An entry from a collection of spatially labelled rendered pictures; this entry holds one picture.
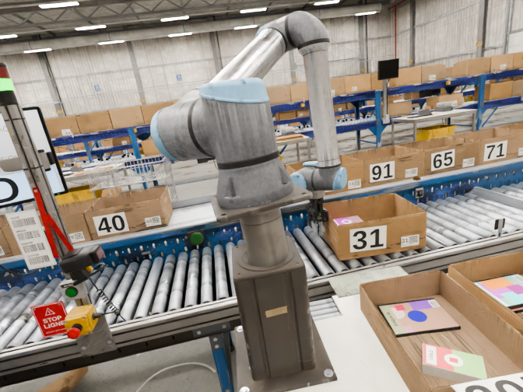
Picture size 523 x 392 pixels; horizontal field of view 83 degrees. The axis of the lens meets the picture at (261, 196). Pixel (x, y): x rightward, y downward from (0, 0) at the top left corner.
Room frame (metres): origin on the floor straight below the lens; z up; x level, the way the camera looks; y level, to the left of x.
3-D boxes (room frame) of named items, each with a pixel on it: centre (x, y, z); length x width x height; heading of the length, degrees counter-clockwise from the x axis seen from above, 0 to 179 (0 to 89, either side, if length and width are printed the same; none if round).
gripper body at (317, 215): (1.31, -0.25, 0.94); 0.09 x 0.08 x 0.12; 8
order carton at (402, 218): (1.29, -0.49, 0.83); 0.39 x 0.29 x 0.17; 91
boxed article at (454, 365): (0.55, -0.41, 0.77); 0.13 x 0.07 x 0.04; 60
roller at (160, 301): (1.21, 0.50, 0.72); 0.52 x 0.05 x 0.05; 8
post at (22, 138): (0.91, 0.68, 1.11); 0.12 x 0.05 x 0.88; 98
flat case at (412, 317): (0.74, -0.42, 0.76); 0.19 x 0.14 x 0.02; 89
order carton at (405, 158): (1.85, -0.80, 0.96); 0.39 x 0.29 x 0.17; 98
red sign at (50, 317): (0.88, 0.74, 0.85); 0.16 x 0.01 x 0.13; 98
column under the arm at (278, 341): (0.70, 0.01, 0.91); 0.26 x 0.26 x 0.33; 4
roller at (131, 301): (1.20, 0.63, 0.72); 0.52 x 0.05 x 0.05; 8
